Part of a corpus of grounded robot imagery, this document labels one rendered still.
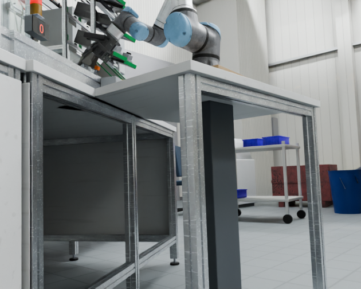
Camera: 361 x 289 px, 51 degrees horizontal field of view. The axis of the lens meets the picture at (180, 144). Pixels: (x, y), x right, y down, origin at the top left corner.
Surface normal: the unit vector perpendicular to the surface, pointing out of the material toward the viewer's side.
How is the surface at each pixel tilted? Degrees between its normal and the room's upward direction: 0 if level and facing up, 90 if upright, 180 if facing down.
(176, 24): 93
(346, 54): 90
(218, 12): 90
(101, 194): 90
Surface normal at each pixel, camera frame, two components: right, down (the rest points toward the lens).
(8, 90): 0.97, -0.05
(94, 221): -0.24, -0.07
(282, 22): -0.67, -0.04
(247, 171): 0.70, -0.08
